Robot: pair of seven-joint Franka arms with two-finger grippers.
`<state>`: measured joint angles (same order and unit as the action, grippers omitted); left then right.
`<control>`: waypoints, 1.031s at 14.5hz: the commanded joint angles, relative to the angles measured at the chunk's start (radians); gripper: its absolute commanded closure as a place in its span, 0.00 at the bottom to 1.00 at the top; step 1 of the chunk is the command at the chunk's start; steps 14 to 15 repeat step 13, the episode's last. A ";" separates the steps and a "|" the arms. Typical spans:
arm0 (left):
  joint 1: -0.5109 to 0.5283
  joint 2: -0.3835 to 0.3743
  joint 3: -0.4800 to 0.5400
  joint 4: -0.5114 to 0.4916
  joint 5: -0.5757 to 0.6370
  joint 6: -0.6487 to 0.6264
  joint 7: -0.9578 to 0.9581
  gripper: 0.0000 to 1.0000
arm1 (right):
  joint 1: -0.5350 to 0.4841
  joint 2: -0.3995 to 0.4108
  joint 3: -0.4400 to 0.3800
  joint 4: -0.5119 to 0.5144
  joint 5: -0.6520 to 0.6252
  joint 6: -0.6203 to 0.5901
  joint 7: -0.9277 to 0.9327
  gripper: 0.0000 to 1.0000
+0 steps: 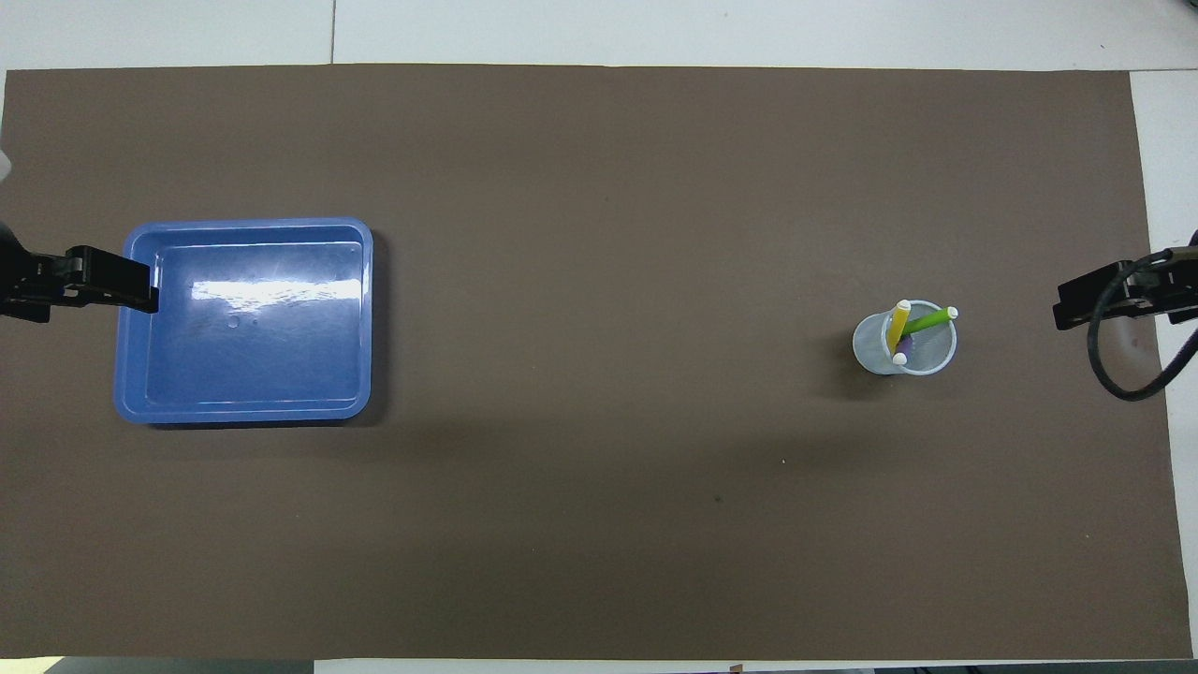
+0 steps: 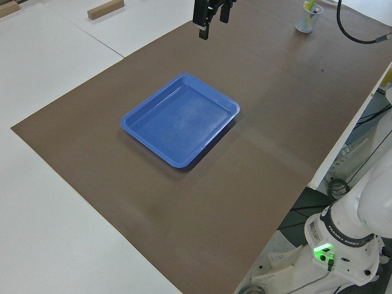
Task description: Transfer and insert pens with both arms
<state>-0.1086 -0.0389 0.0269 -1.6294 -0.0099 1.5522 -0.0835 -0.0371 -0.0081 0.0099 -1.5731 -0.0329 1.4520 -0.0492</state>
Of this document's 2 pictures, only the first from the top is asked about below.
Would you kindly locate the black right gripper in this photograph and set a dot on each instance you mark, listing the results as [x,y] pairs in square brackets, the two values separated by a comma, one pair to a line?
[1170,285]

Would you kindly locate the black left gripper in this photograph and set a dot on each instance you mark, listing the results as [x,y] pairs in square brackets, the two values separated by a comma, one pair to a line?
[23,281]

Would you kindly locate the green marker pen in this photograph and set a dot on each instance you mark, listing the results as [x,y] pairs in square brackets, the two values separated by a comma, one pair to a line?
[931,322]

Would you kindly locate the purple marker pen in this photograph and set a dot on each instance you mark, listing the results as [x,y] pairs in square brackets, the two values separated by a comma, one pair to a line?
[906,351]

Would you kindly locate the yellow marker pen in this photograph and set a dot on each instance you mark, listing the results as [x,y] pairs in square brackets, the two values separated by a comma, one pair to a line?
[899,323]

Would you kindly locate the blue plastic tray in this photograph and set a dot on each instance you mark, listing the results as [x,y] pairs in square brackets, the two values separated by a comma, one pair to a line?
[243,356]

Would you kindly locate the translucent plastic cup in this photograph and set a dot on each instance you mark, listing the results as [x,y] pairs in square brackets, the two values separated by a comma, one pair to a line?
[870,351]

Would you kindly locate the brown table mat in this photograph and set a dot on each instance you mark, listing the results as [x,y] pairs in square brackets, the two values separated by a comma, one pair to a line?
[599,187]

